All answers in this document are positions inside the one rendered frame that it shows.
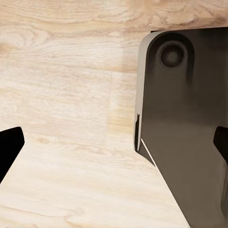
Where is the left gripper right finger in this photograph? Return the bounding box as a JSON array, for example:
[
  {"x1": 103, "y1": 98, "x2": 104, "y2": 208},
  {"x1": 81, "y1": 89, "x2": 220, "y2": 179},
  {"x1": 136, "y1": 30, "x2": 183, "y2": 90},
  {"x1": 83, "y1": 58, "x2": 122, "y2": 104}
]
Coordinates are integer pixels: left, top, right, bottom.
[{"x1": 213, "y1": 126, "x2": 228, "y2": 164}]

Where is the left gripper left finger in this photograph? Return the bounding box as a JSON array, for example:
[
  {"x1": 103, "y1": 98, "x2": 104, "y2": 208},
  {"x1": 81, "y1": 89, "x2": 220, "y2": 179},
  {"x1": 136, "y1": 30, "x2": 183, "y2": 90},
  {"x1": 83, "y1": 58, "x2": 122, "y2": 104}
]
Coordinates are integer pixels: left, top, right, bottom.
[{"x1": 0, "y1": 126, "x2": 25, "y2": 183}]

